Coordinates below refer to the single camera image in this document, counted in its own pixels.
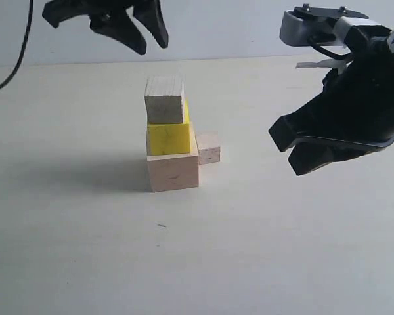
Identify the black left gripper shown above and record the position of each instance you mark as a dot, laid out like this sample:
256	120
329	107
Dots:
109	18

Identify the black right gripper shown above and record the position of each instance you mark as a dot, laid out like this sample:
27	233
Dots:
354	112

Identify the medium wooden cube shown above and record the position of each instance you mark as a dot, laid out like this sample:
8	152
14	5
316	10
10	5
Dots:
164	98

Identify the small wooden cube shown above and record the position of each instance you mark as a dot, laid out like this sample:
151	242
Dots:
209	148

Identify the yellow block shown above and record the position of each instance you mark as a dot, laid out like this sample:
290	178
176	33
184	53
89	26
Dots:
171	138

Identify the large wooden cube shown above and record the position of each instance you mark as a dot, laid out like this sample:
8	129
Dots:
175	171

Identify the white tape strip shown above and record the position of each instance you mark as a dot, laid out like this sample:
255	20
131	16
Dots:
339	65

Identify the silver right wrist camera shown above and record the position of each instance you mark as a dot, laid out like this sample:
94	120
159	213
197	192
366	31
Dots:
326	26

